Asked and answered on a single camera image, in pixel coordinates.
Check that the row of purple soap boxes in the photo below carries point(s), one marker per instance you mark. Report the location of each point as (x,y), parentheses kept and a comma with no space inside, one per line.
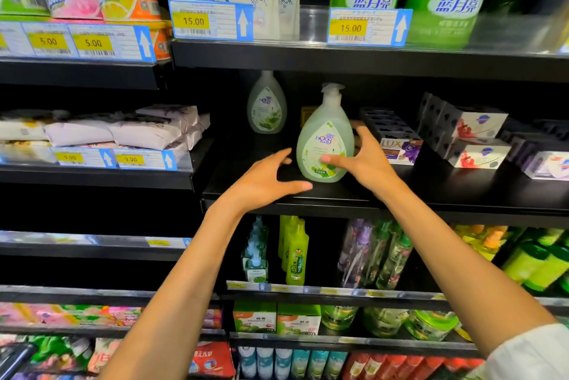
(400,146)

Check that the blue white price tag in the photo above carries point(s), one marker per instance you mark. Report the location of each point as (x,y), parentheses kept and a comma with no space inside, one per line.
(209,20)
(369,27)

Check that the strip of shelf price tags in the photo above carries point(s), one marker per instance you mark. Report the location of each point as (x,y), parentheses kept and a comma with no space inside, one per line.
(71,40)
(107,158)

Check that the row of white pink soap boxes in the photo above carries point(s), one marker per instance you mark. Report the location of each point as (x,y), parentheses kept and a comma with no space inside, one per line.
(547,160)

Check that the green lidded wipe tub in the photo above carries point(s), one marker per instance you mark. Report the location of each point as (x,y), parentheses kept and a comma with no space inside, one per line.
(431,325)
(384,320)
(340,317)

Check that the pile of white wipe packets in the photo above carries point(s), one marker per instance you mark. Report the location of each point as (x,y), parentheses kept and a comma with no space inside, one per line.
(115,131)

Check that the red snack packet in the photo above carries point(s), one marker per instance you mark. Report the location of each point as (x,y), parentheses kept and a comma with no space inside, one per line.
(212,360)

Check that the green white box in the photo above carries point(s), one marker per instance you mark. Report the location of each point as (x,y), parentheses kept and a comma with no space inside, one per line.
(254,317)
(299,320)

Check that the black store shelf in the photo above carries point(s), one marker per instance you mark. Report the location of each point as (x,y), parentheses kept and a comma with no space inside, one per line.
(498,193)
(80,75)

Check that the person's left forearm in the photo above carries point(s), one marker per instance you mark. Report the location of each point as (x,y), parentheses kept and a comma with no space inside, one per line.
(169,304)

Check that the row of white red soap boxes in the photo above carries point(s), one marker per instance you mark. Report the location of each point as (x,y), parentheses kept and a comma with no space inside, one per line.
(471,131)

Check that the pale green pump soap bottle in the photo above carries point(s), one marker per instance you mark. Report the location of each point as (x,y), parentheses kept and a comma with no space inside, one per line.
(266,107)
(322,135)

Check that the person's right hand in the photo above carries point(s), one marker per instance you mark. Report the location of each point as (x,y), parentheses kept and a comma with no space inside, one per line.
(372,169)

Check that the person's left hand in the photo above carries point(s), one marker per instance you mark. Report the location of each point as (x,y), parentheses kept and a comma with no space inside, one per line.
(262,190)

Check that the person's right forearm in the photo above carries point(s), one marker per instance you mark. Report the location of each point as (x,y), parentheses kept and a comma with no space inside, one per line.
(453,277)

